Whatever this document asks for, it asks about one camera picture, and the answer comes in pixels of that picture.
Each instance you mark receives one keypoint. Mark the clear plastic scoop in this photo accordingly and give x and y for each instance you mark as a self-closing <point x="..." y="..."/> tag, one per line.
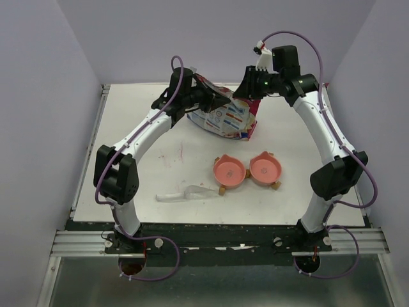
<point x="191" y="192"/>

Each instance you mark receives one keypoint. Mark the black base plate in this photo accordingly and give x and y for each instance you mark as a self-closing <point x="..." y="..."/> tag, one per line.
<point x="206" y="245"/>

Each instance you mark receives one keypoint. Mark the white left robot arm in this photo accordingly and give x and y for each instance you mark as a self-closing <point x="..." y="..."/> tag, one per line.
<point x="116" y="176"/>

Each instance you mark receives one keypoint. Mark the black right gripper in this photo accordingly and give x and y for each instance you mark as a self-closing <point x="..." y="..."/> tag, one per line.
<point x="247" y="88"/>

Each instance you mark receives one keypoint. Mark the pink right pet bowl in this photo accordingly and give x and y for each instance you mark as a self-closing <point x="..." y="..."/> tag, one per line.
<point x="266" y="170"/>

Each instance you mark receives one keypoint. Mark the pink pet bowl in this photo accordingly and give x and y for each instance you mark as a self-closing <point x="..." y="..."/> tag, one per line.
<point x="266" y="170"/>
<point x="229" y="171"/>

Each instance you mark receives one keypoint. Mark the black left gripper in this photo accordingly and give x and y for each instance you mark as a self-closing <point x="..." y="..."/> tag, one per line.
<point x="213" y="100"/>

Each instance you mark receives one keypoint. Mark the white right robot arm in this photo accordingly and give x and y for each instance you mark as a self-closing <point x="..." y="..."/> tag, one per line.
<point x="277" y="71"/>

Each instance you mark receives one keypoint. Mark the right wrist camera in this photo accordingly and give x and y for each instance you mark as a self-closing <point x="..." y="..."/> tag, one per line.
<point x="264" y="61"/>

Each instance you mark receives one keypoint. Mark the pet food bag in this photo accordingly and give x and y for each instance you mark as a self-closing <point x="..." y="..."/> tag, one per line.
<point x="234" y="120"/>

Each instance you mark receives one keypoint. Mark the pink left pet bowl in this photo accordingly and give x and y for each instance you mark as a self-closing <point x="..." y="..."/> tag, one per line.
<point x="229" y="171"/>

